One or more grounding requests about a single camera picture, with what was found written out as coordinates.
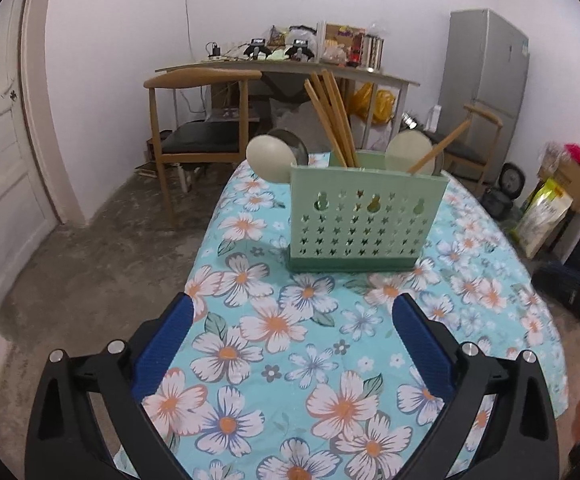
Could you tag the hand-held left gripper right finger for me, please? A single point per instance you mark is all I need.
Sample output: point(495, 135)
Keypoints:
point(422, 350)

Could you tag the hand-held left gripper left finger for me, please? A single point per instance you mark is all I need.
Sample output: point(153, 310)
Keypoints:
point(162, 355)

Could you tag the green perforated utensil holder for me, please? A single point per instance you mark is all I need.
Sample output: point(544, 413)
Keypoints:
point(365, 230)

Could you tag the floral blue tablecloth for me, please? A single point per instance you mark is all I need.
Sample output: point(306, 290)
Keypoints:
point(290, 360)

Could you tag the black plastic crate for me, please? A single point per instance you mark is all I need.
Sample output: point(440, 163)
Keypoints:
point(570, 295)

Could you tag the yellow green sack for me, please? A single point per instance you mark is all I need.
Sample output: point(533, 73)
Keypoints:
point(545, 215)

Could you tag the cream round spoon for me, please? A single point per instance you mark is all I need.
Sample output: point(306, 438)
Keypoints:
point(267, 157)
point(407, 152)

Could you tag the wooden chair with black seat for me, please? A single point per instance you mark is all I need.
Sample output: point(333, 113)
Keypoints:
point(194, 140)
point(465, 152)

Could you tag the cardboard box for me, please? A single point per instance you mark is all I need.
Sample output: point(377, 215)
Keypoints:
point(575, 190)

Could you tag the white bottle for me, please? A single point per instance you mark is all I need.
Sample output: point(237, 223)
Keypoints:
point(433, 117)

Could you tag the yellow plastic bag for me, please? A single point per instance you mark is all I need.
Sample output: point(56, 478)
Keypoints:
point(375, 102)

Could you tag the grey cushion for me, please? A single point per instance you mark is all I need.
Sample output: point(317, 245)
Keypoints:
point(300, 120)

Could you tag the grey refrigerator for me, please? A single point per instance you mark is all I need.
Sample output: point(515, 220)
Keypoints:
point(485, 90)

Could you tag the grey desk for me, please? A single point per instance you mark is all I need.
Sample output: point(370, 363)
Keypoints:
point(370, 76)

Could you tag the striped metal tin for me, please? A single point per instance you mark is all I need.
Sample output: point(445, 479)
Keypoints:
point(376, 52)

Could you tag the black power adapter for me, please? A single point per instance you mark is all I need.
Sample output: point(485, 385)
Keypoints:
point(214, 51)

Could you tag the colourful printed box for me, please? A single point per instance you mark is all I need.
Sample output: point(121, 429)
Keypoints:
point(342, 42)

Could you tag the black white device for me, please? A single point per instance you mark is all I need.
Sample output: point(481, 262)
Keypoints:
point(301, 50)
point(257, 47)

